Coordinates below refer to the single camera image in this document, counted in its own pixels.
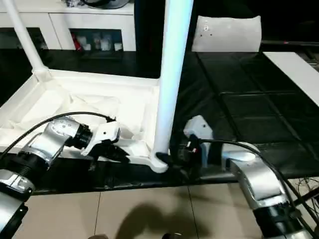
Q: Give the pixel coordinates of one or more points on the white plastic table leg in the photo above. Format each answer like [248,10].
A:
[25,40]
[172,74]

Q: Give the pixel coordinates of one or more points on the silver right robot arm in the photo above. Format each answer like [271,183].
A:
[259,184]

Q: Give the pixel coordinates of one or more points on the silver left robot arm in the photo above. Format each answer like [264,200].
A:
[35,159]

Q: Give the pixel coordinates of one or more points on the black work mat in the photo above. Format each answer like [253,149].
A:
[249,104]

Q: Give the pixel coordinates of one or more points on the white flat panel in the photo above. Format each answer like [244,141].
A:
[227,34]

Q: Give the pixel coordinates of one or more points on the black folding stand leg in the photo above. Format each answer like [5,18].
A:
[305,199]

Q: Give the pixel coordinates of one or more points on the black cabinet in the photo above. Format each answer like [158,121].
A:
[149,25]

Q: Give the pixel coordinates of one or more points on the white sheet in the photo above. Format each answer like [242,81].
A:
[299,74]

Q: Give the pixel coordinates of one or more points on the white glass-door cabinet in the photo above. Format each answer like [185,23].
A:
[60,25]

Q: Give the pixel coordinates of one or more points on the grey bag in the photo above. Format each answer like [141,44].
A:
[107,3]

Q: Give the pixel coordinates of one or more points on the clear small items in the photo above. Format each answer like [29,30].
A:
[75,2]

